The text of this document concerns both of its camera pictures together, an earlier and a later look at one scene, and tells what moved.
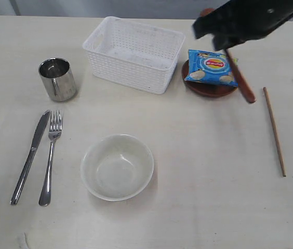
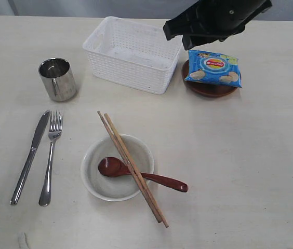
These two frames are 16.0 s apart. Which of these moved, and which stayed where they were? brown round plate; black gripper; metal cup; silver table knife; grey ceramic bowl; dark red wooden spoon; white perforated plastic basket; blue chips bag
Moved: black gripper; dark red wooden spoon
Stayed: white perforated plastic basket; blue chips bag; grey ceramic bowl; brown round plate; metal cup; silver table knife
